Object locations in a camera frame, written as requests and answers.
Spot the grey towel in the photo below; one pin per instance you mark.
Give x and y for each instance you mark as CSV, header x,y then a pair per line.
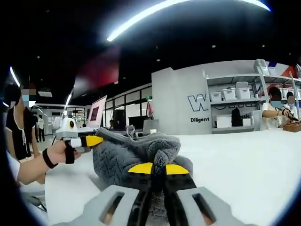
x,y
131,155

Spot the open laptop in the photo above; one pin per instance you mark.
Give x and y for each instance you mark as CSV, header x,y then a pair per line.
x,y
96,113

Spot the person's left hand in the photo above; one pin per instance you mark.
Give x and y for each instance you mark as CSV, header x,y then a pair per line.
x,y
60,154

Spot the ceiling light strip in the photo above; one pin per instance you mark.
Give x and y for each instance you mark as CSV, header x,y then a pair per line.
x,y
68,100
14,75
127,26

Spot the black wrist band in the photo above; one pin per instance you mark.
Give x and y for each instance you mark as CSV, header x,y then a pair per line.
x,y
49,159

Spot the red hanging display screen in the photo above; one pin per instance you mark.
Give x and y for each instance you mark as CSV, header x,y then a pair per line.
x,y
101,70

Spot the black bag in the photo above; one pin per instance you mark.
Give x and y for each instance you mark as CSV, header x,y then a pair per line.
x,y
236,117

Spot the grey metal storage shelf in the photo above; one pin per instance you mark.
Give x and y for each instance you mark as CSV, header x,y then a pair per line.
x,y
235,101

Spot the wooden tray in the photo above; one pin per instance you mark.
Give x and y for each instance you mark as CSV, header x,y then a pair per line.
x,y
292,127

